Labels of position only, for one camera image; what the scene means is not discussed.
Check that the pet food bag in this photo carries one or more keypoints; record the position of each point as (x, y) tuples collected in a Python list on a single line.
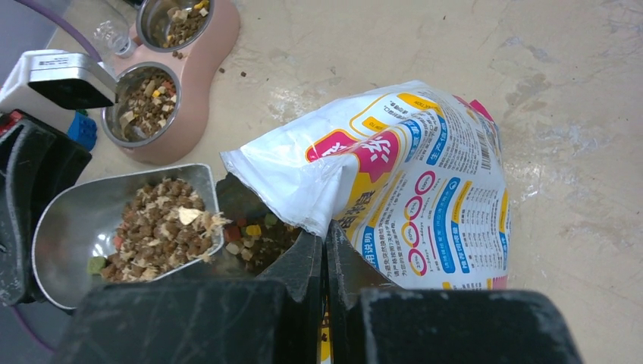
[(412, 175)]

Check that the metal food scoop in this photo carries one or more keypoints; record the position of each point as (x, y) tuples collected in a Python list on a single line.
[(131, 228)]

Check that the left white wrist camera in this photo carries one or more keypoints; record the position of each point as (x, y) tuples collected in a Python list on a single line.
[(51, 85)]

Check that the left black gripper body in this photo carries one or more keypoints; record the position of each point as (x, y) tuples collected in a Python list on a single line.
[(37, 163)]

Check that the clear water bottle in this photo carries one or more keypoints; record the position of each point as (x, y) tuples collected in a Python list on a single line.
[(105, 28)]

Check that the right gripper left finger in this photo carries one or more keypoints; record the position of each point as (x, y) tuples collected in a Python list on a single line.
[(274, 318)]

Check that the green blue toy block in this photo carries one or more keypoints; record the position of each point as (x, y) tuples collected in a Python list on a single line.
[(83, 130)]

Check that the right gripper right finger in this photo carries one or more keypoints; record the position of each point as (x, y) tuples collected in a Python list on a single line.
[(372, 320)]

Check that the pink double pet bowl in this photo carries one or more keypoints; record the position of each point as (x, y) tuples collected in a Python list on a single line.
[(191, 67)]

